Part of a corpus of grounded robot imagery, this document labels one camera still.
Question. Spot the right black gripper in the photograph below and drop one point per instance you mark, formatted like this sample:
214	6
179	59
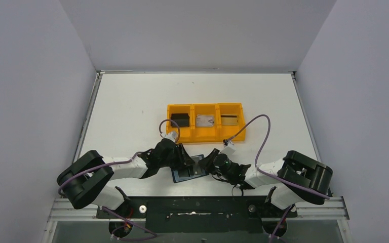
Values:
207	164

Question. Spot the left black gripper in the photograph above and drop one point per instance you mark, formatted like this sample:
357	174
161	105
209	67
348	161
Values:
181	155

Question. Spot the blue card holder wallet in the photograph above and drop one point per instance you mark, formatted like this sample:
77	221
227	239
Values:
190	172

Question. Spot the black cards stack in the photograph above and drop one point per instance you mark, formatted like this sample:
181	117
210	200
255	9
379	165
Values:
182	120

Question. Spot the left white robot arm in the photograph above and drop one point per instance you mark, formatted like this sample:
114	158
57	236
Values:
85	182

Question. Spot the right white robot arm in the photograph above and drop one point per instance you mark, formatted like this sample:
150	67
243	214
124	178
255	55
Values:
296	177

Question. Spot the silver card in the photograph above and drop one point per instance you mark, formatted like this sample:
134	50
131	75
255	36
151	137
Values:
204	120

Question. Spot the orange three-compartment tray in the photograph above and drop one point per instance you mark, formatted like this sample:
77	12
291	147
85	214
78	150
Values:
216	133

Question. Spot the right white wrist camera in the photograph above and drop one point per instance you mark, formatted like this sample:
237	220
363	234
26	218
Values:
228	147

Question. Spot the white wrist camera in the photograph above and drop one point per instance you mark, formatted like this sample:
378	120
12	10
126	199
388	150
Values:
228	147
173	136

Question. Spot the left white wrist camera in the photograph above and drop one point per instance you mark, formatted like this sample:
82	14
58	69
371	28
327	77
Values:
173	136

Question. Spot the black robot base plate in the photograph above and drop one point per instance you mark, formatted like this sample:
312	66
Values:
146	218

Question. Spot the aluminium frame rail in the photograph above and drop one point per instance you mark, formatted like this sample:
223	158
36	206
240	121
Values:
313	223

